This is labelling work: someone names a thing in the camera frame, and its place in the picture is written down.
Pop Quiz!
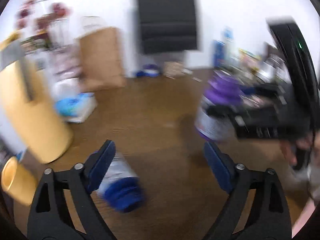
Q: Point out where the blue supplement bottle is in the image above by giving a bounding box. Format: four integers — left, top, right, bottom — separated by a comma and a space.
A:
96, 152, 145, 213

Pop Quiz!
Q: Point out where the purple supplement bottle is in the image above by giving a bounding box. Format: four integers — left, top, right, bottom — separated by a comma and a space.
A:
195, 70, 243, 142

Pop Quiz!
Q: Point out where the clear container with grains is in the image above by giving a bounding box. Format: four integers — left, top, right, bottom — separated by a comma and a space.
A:
163, 61, 184, 79

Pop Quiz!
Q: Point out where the black paper bag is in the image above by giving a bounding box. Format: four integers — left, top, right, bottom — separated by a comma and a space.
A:
137, 0, 198, 55

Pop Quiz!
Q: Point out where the colourful snack packet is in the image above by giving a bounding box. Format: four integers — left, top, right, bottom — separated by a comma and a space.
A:
238, 49, 261, 74

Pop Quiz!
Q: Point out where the pink knitted vase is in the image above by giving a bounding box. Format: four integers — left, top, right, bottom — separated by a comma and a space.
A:
52, 43, 82, 81

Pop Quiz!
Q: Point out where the purple white small jar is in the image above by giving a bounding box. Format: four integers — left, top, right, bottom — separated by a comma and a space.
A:
143, 64, 160, 77

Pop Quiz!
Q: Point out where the yellow thermos jug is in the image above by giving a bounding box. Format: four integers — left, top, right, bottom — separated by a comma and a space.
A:
1, 31, 73, 164

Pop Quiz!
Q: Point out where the blue tissue box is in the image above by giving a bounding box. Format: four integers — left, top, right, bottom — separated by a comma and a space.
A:
52, 78, 98, 124

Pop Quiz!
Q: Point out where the yellow ceramic mug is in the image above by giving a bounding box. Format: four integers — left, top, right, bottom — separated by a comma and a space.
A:
1, 156, 38, 206

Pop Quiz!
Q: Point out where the right hand of person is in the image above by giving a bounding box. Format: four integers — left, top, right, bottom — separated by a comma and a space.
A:
279, 131, 319, 166

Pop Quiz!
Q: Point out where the blue soda can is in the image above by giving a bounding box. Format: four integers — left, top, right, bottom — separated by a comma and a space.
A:
213, 40, 225, 68

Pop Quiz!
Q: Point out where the brown paper bag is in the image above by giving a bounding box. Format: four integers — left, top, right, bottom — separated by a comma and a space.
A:
78, 16, 125, 92

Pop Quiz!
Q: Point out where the clear glass bottle blue cap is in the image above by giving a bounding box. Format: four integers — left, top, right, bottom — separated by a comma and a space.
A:
223, 27, 234, 67

